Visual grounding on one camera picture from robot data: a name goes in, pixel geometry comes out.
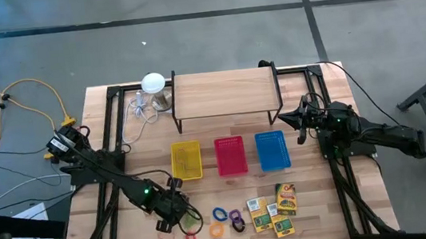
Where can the blue plastic basket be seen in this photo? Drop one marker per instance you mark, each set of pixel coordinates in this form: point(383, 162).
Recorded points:
point(273, 151)

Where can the wooden shelf riser black frame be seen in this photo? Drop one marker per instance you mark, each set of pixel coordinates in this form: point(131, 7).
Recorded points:
point(226, 92)

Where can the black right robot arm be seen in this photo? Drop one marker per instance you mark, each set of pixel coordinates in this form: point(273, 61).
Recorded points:
point(396, 136)

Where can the yellow plastic basket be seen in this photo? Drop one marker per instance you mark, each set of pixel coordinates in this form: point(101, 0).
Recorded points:
point(186, 160)

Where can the black aluminium rig frame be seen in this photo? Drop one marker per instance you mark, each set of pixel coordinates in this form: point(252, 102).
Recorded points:
point(114, 92)

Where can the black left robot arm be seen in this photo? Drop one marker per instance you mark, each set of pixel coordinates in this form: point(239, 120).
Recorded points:
point(102, 168)

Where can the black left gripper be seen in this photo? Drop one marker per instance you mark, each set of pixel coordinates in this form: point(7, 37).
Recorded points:
point(172, 206)

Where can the white mushroom table lamp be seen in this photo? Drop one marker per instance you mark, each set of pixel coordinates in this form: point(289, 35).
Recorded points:
point(153, 83)

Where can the red plastic basket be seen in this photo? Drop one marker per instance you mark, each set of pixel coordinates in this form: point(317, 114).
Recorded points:
point(231, 155)

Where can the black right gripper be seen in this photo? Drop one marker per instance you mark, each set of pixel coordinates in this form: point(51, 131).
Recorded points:
point(317, 117)

